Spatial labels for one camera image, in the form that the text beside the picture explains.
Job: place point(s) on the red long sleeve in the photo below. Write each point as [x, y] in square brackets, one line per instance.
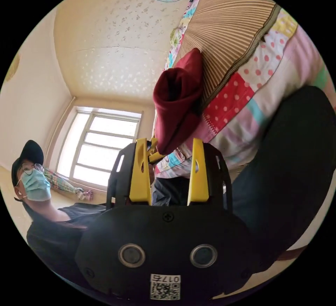
[178, 95]

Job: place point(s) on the bed with mat and patchwork quilt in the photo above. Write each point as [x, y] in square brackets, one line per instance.
[231, 35]

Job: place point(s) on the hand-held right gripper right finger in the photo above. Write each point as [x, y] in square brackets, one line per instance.
[198, 179]

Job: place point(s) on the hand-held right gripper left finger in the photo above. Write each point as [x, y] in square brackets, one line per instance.
[140, 179]

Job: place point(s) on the window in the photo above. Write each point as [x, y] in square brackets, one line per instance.
[105, 148]

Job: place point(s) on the folded plaid umbrella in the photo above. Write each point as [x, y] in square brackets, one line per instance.
[61, 179]

